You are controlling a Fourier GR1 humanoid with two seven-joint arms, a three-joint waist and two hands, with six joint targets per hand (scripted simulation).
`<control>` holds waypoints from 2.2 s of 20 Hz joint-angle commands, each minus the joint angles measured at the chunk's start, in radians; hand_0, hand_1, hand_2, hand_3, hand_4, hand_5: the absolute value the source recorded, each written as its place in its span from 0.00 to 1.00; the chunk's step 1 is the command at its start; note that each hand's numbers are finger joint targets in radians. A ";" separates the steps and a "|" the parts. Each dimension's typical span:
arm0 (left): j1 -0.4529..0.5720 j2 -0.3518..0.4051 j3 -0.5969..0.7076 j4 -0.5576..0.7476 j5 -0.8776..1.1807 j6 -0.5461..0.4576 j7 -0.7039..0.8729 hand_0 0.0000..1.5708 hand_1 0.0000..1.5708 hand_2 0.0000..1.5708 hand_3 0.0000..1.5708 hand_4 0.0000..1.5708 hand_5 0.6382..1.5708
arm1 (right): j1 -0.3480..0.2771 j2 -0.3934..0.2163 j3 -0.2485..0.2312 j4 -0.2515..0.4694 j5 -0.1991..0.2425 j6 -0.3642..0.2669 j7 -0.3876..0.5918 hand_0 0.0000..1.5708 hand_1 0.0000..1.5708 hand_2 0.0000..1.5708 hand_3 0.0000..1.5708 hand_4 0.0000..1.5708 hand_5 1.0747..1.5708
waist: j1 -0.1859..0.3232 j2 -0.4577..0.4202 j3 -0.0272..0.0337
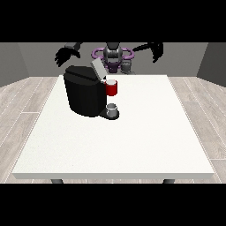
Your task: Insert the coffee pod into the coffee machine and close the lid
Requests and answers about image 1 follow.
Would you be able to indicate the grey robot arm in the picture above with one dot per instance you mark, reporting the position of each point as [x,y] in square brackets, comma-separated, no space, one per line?
[72,45]

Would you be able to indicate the small grey coffee pod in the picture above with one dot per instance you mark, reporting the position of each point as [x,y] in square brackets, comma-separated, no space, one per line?
[126,67]

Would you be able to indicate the pale grey machine lid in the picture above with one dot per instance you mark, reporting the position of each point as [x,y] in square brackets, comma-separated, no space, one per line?
[98,69]

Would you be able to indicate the black coffee machine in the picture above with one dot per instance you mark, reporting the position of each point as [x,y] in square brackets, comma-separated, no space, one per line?
[82,94]

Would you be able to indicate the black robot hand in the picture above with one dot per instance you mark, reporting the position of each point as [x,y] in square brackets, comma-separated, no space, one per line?
[157,50]
[65,56]

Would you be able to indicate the red pod holder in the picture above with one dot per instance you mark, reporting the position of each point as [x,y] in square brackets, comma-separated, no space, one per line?
[111,90]

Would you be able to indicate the small grey cup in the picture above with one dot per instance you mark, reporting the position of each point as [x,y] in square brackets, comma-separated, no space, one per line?
[111,111]

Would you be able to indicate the grey robot trunk purple rings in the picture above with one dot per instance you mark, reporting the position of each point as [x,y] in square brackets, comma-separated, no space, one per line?
[112,54]

